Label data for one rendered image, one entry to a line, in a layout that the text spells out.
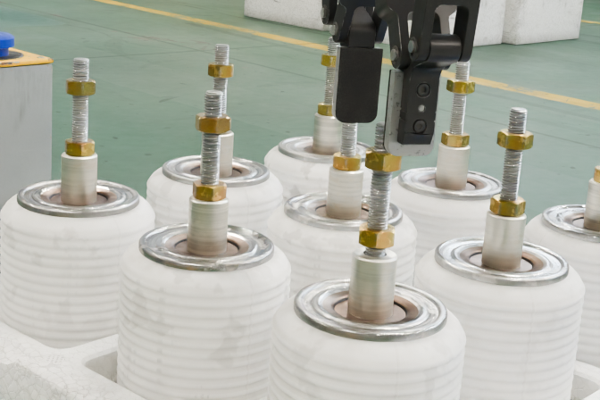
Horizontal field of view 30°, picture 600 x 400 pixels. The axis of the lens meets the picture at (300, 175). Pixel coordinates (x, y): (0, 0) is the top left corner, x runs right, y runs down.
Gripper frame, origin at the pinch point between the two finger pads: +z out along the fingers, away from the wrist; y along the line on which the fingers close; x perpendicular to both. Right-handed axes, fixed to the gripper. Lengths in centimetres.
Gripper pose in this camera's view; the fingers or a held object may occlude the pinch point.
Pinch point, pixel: (381, 110)
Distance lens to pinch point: 52.9
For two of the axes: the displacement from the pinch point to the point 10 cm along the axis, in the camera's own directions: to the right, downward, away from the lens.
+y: -3.0, -2.6, 9.2
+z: -0.7, 9.7, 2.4
